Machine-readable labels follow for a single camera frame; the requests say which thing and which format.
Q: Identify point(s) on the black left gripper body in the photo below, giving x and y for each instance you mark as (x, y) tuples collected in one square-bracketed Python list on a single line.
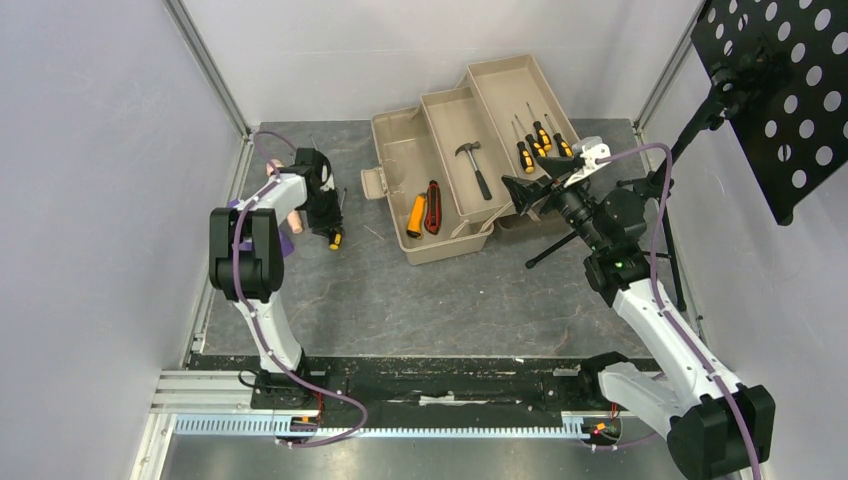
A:
[(324, 212)]

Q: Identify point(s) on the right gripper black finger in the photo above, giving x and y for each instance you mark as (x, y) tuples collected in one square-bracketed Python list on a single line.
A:
[(523, 193), (562, 169)]

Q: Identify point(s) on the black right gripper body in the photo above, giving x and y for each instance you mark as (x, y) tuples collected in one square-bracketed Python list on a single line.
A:
[(539, 192)]

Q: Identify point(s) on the black-yellow screwdriver front cluster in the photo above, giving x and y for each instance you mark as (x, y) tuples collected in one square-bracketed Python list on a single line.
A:
[(563, 147)]

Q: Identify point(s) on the black-yellow screwdriver cluster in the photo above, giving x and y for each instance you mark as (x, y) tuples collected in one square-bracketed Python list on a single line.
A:
[(563, 147), (525, 158)]

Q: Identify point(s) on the large black-yellow Phillips screwdriver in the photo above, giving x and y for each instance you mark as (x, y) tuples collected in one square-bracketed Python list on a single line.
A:
[(336, 238)]

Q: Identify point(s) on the claw hammer black grip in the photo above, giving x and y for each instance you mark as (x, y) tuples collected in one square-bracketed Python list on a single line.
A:
[(469, 148)]

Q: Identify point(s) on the beige translucent tool box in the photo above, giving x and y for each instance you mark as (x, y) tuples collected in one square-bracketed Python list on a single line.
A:
[(417, 144)]

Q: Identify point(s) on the red black utility knife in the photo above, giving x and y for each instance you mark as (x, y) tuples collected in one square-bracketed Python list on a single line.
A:
[(433, 215)]

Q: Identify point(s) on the orange handled tool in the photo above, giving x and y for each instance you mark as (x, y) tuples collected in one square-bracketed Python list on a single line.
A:
[(414, 227)]

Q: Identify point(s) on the thin black-yellow screwdriver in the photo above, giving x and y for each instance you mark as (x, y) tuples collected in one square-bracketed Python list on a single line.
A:
[(530, 138)]

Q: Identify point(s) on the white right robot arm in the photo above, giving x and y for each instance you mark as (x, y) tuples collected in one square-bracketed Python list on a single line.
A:
[(712, 423)]

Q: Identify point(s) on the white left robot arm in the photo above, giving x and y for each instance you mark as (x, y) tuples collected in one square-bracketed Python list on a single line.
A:
[(246, 261)]

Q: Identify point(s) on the purple box with grid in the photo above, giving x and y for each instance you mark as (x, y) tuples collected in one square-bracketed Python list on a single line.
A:
[(287, 246)]

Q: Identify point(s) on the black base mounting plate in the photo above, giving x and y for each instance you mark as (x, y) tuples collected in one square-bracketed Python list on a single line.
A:
[(419, 392)]

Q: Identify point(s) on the black perforated panel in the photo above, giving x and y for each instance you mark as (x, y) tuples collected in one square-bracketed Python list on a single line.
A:
[(782, 67)]

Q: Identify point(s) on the beige wooden handle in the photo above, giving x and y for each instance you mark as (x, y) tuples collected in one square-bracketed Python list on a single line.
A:
[(293, 218)]

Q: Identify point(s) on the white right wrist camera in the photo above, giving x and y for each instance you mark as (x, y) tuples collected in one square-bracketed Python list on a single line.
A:
[(593, 151)]

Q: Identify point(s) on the aluminium frame rail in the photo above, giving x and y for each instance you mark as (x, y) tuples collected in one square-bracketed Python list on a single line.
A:
[(193, 38)]

